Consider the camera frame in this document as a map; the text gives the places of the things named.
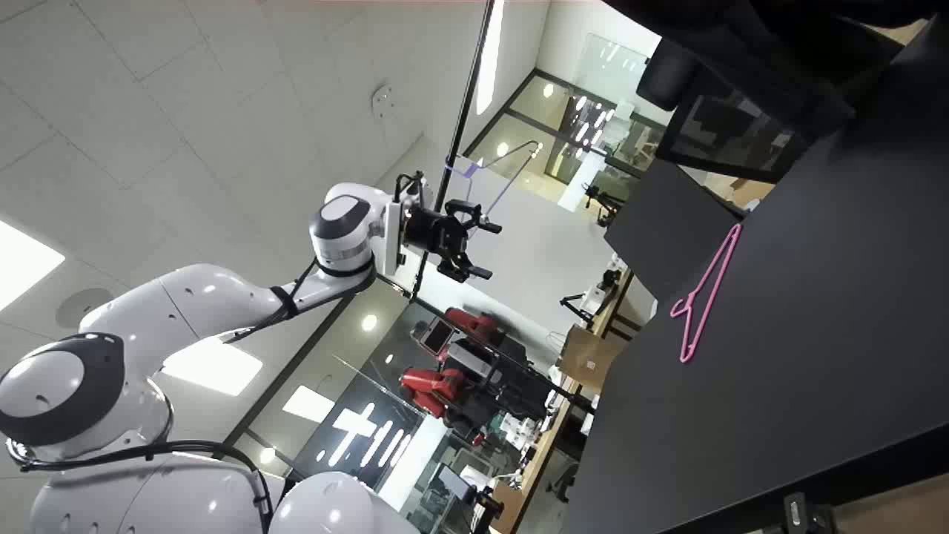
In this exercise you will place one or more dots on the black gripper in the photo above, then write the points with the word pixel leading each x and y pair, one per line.
pixel 435 234

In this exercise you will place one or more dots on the pink plastic hanger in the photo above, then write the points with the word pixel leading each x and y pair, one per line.
pixel 693 330

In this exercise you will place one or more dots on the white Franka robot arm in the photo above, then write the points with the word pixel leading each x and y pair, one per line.
pixel 196 299

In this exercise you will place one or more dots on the purple plastic hanger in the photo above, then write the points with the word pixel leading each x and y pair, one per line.
pixel 472 171

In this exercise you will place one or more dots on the brown cardboard box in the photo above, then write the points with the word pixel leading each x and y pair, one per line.
pixel 591 357

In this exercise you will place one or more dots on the small ceiling sensor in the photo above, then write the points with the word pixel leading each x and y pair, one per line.
pixel 385 100

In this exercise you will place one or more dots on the long ceiling light strip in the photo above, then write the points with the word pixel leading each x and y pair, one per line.
pixel 491 54

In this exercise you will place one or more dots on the dark grey partition panel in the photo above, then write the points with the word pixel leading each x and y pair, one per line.
pixel 669 234

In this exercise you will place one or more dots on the black monitor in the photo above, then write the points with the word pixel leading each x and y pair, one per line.
pixel 723 123

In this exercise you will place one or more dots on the square ceiling light panel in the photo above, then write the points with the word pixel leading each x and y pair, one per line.
pixel 219 370
pixel 24 266

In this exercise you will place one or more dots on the round ceiling speaker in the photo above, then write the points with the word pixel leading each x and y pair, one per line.
pixel 84 302

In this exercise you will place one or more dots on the small black device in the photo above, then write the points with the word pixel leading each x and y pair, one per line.
pixel 804 516

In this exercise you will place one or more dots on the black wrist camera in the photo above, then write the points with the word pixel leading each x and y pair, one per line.
pixel 411 185

